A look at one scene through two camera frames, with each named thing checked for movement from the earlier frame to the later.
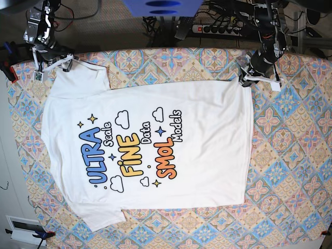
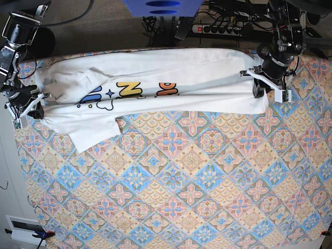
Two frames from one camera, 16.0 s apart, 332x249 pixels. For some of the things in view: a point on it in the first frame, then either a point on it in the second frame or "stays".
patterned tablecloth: x=291 y=207 stays
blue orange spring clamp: x=41 y=234 stays
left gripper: x=49 y=53 -> x=19 y=97
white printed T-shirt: x=172 y=146 -> x=87 y=95
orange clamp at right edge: x=324 y=232 stays
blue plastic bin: x=163 y=8 stays
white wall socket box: x=23 y=229 stays
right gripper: x=260 y=64 -> x=273 y=70
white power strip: x=235 y=30 stays
